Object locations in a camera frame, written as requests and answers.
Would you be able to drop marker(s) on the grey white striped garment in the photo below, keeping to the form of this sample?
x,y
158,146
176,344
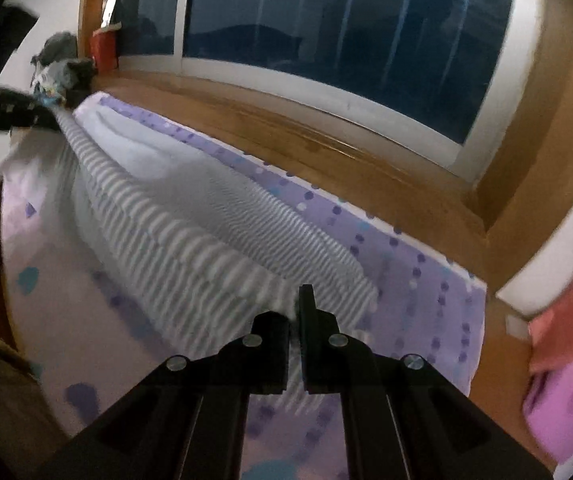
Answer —
x,y
191,240

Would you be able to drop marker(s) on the small white block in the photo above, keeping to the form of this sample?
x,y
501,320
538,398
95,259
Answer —
x,y
517,326

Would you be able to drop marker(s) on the dark cloth pile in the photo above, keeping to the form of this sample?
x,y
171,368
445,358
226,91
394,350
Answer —
x,y
66,70

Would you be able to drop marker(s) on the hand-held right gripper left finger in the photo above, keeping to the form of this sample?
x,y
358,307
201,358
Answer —
x,y
279,345

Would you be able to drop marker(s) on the window with white frame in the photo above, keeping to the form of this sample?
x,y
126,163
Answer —
x,y
341,35

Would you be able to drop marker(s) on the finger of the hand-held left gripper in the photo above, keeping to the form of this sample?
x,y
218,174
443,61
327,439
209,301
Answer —
x,y
26,112

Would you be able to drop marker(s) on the pink cloth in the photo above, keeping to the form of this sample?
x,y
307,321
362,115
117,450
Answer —
x,y
566,405

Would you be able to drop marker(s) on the red box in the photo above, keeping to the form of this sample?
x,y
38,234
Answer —
x,y
104,52

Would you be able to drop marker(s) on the purple dotted heart print sheet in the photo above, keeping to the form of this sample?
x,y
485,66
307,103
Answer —
x,y
416,285

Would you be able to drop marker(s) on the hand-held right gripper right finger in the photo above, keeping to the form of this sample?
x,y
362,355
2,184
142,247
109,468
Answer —
x,y
309,320

